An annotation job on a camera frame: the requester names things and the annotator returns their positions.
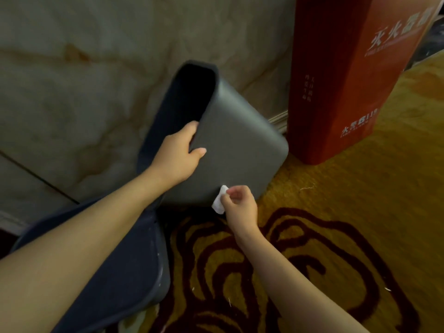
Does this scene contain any grey plastic trash bin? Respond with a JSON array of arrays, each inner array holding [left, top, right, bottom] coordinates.
[[136, 60, 290, 209]]

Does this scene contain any white wet cloth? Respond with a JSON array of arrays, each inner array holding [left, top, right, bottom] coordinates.
[[211, 185, 229, 216]]

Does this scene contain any blue-grey square plastic basin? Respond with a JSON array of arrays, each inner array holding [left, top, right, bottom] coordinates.
[[10, 196, 171, 333]]

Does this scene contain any white door frame trim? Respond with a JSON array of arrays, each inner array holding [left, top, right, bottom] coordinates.
[[0, 210, 30, 236]]

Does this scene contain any black plastic bag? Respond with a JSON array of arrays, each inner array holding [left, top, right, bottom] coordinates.
[[404, 20, 444, 72]]

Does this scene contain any red fire extinguisher box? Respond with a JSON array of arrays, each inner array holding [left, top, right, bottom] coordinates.
[[286, 0, 444, 166]]

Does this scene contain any dark brown wooden door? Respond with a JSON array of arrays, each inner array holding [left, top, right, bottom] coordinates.
[[0, 228, 18, 259]]

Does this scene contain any white moulded baseboard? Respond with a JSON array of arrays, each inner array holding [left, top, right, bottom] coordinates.
[[269, 110, 289, 134]]

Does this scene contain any person's right forearm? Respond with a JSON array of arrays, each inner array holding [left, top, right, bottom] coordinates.
[[235, 228, 370, 333]]

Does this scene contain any person's left hand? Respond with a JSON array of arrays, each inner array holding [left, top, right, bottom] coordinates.
[[147, 120, 208, 191]]

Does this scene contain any person's right hand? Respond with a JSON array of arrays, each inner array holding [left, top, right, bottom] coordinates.
[[220, 185, 259, 243]]

